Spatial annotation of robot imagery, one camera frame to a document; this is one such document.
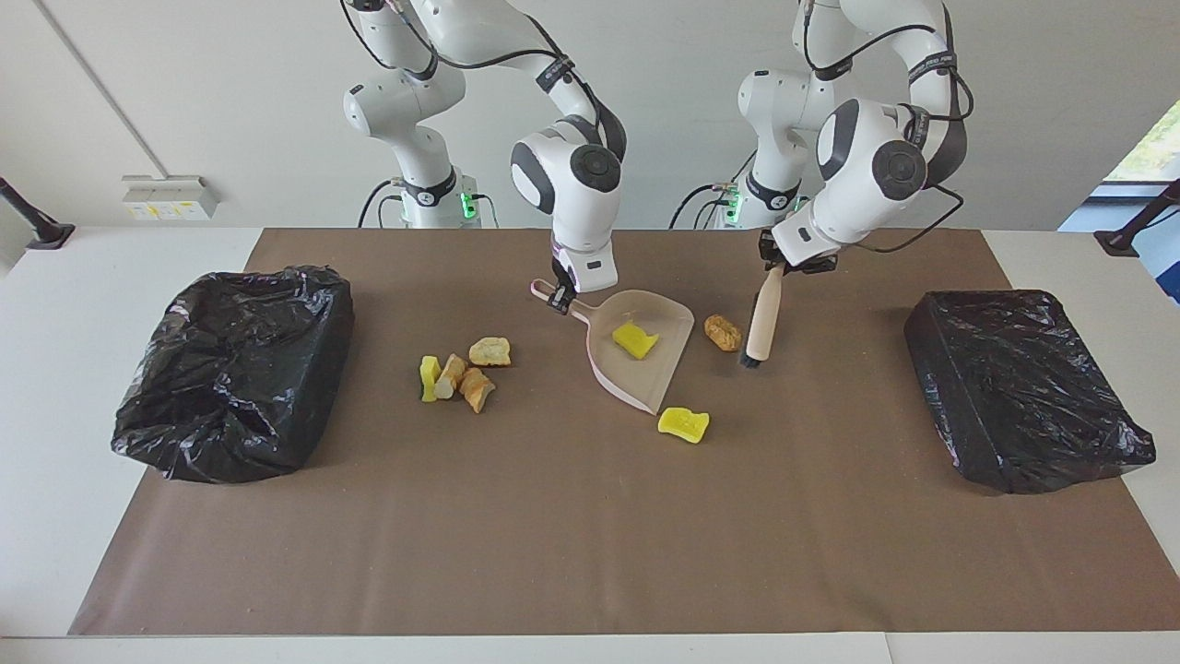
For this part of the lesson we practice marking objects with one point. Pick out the base box green light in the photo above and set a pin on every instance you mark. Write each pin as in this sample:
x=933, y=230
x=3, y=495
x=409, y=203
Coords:
x=468, y=205
x=734, y=207

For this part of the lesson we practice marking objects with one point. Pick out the brown potato shaped sponge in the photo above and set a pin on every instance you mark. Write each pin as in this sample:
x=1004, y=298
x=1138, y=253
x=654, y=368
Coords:
x=722, y=333

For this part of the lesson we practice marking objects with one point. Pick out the smooth black bag bin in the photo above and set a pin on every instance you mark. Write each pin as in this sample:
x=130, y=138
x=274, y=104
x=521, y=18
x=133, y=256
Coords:
x=1014, y=387

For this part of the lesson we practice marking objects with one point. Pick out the yellow wedge sponge piece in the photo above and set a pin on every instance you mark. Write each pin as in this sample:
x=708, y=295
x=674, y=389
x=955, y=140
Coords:
x=634, y=341

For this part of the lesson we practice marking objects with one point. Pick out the pale bread slice piece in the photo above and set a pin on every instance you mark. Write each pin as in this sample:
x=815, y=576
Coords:
x=451, y=373

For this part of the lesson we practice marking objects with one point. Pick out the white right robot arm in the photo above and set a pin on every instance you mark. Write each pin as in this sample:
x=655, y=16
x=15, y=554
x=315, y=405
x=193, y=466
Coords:
x=572, y=184

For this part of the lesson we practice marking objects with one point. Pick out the orange crust ridged bread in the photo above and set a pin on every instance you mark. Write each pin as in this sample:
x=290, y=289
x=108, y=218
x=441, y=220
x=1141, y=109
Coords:
x=477, y=389

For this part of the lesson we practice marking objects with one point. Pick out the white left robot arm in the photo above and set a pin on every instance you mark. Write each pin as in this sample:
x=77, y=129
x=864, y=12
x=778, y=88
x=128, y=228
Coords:
x=867, y=166

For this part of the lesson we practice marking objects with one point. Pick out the pale pink plastic dustpan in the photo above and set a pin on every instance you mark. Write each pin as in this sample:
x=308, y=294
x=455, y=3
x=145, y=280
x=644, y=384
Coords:
x=645, y=378

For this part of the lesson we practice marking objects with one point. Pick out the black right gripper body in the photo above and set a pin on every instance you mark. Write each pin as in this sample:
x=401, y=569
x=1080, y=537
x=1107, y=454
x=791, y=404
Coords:
x=562, y=272

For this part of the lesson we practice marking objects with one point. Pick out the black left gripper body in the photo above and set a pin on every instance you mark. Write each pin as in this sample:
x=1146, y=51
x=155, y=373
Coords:
x=767, y=247

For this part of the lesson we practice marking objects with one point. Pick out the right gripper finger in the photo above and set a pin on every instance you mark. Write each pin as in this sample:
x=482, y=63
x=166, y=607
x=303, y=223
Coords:
x=556, y=300
x=572, y=302

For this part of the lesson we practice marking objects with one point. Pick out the window with green view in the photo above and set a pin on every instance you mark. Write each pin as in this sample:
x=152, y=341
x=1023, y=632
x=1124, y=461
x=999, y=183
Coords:
x=1157, y=148

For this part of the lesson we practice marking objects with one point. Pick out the white wall socket box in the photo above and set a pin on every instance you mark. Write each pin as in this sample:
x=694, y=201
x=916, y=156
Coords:
x=171, y=195

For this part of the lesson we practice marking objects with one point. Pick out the round pale bread chunk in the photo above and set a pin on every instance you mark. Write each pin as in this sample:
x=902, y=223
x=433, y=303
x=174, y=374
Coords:
x=490, y=351

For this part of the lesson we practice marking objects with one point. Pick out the brown paper table mat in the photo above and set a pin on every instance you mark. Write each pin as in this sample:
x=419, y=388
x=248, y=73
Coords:
x=590, y=572

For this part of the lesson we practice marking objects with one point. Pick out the small yellow green sponge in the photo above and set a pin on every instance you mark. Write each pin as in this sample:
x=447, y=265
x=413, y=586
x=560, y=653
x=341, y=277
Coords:
x=429, y=378

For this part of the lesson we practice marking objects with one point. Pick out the crumpled black bag bin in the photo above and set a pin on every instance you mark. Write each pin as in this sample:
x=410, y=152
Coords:
x=230, y=387

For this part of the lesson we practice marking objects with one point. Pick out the yellow notched sponge piece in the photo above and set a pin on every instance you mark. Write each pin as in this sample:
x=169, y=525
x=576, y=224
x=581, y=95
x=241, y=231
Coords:
x=682, y=425

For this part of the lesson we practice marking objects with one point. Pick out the black stand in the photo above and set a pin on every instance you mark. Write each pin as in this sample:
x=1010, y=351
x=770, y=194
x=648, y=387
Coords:
x=1120, y=242
x=46, y=232

